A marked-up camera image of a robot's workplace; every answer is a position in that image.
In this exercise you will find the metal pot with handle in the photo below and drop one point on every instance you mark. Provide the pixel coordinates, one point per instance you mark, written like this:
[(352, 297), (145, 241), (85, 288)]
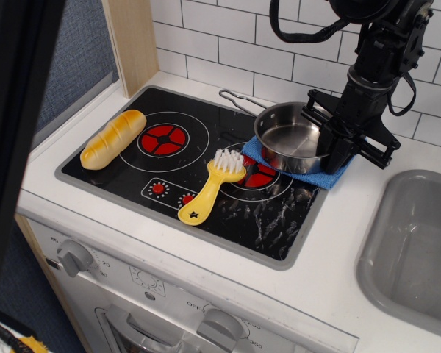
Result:
[(289, 140)]

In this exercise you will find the black toy stovetop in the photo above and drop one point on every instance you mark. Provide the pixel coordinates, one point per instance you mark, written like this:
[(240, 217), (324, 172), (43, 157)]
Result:
[(265, 217)]

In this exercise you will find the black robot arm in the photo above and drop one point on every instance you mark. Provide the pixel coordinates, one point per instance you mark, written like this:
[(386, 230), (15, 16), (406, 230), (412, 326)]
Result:
[(389, 46)]

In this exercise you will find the wooden side post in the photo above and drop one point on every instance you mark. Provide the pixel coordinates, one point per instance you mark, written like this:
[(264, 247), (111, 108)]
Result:
[(133, 42)]

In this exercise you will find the toy bread loaf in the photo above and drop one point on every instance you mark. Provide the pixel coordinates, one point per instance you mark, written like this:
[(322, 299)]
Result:
[(104, 147)]

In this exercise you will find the grey sink basin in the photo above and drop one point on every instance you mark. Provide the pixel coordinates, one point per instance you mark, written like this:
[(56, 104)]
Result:
[(399, 270)]

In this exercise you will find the yellow dish brush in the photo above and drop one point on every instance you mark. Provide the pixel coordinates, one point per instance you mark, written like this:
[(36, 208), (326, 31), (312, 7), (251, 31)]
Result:
[(225, 167)]

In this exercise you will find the yellow black object on floor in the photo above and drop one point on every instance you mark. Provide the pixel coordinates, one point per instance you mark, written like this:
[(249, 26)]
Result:
[(23, 344)]

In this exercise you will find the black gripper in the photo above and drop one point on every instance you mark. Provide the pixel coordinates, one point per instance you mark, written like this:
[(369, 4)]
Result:
[(351, 125)]

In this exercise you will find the grey oven knob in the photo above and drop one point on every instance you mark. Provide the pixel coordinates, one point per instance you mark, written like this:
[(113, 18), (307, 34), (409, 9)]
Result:
[(74, 257), (221, 329)]

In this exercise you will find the grey right oven knob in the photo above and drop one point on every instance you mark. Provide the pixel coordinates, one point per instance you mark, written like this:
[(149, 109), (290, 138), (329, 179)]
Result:
[(221, 329)]

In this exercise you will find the grey left oven knob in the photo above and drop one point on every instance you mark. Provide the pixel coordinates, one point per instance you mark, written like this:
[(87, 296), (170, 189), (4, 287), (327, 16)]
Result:
[(74, 257)]

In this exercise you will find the blue towel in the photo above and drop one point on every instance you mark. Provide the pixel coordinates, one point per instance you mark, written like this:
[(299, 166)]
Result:
[(253, 150)]

